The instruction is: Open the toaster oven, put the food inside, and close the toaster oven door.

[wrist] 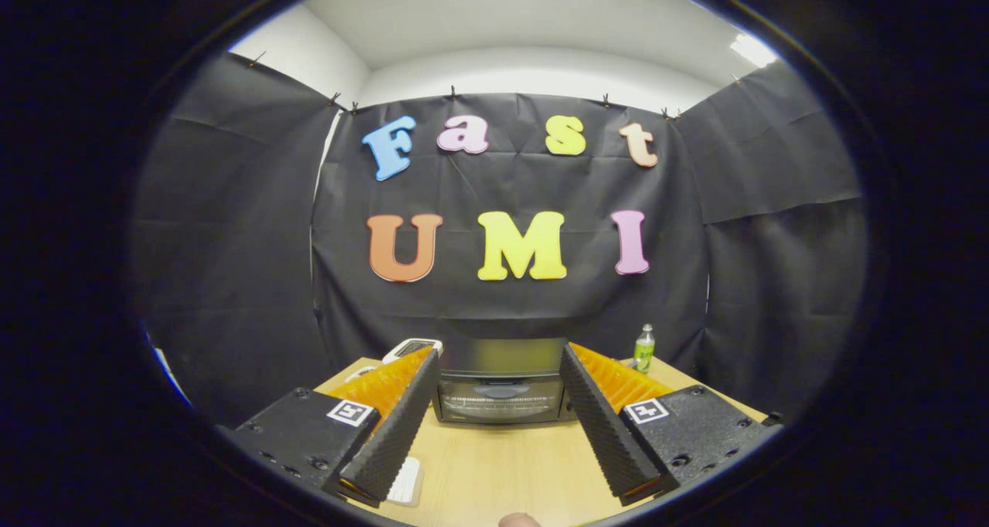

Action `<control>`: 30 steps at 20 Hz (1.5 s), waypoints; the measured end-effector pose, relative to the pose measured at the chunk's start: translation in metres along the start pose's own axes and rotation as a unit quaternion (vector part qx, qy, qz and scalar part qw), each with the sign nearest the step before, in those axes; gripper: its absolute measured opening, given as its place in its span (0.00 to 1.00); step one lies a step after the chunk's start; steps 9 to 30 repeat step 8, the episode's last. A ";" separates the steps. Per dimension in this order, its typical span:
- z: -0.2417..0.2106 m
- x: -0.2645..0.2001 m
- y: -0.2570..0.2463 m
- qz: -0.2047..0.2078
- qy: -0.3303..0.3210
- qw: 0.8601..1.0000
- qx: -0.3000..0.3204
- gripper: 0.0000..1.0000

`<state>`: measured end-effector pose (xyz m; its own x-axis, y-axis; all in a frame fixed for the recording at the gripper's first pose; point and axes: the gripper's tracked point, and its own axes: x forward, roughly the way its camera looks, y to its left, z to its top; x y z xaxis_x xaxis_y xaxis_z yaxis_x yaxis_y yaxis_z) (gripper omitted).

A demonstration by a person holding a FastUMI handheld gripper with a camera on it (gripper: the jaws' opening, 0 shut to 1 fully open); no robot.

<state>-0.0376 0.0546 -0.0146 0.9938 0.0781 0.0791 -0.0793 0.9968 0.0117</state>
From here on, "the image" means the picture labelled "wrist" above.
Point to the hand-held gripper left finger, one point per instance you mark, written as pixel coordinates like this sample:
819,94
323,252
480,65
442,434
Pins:
402,434

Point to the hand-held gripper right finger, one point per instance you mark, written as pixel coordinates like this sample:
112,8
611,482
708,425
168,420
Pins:
610,434

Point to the black toaster oven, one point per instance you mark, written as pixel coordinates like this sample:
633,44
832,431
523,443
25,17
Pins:
502,357

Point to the white pop-up toaster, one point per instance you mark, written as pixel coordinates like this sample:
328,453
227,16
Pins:
413,347

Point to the white rectangular plate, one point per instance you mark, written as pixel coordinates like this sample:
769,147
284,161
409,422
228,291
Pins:
407,481

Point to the small white snack dish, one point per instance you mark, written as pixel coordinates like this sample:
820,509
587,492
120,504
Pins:
359,372

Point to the green drink bottle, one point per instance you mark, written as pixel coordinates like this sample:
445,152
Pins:
644,353

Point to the black backdrop cloth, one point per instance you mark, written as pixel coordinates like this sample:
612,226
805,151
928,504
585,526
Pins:
510,311

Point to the small ceiling light panel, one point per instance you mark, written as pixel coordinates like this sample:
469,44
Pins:
753,49

